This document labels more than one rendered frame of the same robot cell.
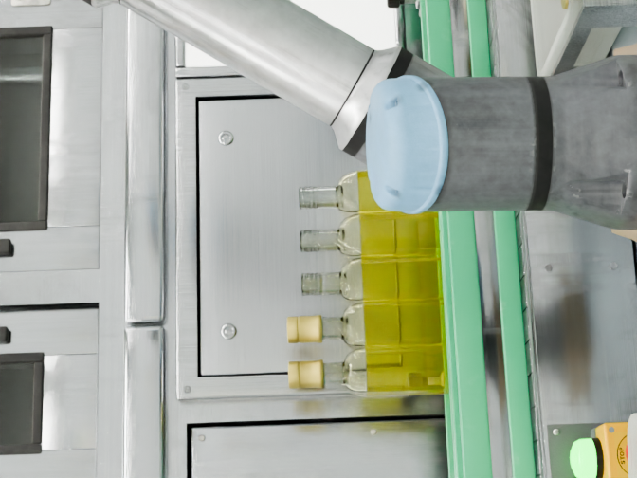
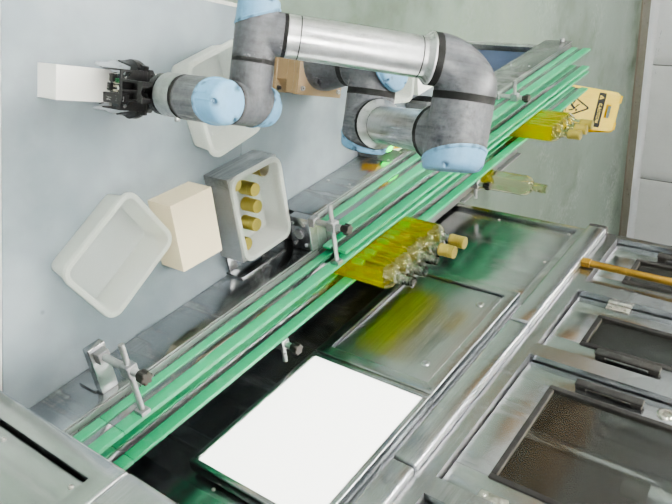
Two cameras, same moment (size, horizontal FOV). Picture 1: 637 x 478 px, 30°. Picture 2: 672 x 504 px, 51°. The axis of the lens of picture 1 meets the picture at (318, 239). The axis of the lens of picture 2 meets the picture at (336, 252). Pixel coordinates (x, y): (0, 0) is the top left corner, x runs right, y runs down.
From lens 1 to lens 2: 1.98 m
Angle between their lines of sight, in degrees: 73
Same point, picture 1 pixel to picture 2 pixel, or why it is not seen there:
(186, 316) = (496, 312)
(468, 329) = (390, 187)
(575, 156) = not seen: hidden behind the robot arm
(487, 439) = (410, 169)
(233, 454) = (506, 285)
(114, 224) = (510, 365)
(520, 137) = not seen: hidden behind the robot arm
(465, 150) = not seen: hidden behind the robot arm
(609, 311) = (341, 174)
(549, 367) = (375, 170)
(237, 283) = (463, 316)
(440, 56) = (310, 282)
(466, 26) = (287, 287)
